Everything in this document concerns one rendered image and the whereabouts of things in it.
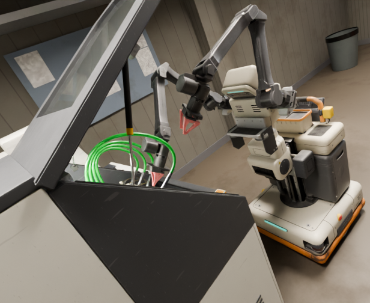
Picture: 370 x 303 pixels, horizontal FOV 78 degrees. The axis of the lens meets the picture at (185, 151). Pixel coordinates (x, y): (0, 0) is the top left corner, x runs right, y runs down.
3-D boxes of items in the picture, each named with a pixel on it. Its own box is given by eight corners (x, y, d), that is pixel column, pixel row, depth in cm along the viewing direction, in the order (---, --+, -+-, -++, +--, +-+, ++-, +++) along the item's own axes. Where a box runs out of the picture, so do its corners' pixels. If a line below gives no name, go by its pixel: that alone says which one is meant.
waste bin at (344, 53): (337, 64, 495) (333, 32, 469) (366, 59, 452) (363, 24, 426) (324, 74, 473) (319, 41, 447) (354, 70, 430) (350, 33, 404)
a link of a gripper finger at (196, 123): (178, 134, 90) (187, 113, 86) (173, 126, 95) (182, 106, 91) (193, 139, 92) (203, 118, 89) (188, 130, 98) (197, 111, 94)
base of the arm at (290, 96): (297, 90, 113) (275, 92, 123) (288, 86, 108) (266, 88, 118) (294, 108, 113) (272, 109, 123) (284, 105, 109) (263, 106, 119)
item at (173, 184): (247, 220, 110) (238, 194, 103) (242, 226, 107) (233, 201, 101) (169, 194, 156) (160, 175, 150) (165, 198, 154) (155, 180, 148)
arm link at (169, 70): (162, 55, 129) (154, 67, 136) (156, 70, 121) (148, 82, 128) (222, 96, 145) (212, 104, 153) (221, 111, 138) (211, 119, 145)
